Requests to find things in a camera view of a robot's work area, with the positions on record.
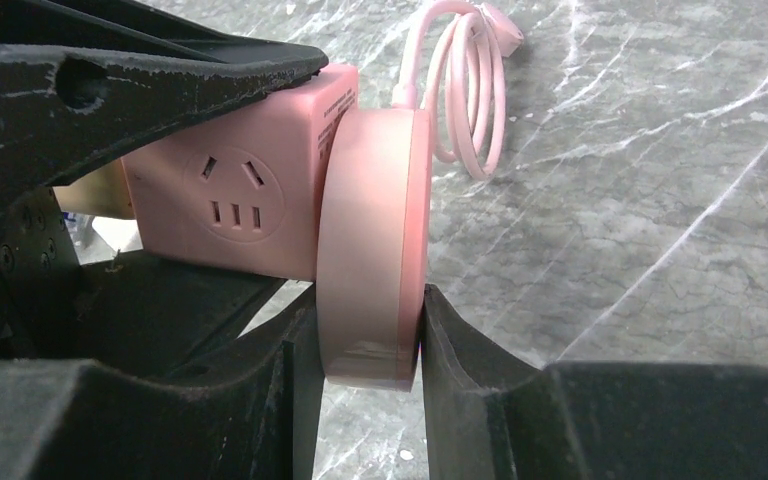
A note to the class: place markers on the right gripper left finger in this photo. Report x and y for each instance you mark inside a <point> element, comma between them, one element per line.
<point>248,410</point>

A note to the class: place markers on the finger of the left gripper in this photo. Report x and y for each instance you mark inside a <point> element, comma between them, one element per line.
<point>65,111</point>

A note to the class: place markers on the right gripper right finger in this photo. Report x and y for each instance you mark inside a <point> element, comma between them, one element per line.
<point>489,415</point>

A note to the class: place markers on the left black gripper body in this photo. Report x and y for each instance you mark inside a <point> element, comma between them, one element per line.
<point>138,313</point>

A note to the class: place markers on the beige cube adapter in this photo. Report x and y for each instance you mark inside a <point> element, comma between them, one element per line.
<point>103,192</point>

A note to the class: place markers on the pink round socket base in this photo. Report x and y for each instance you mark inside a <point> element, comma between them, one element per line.
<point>372,248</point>

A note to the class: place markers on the pink cube adapter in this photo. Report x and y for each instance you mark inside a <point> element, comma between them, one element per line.
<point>243,191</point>

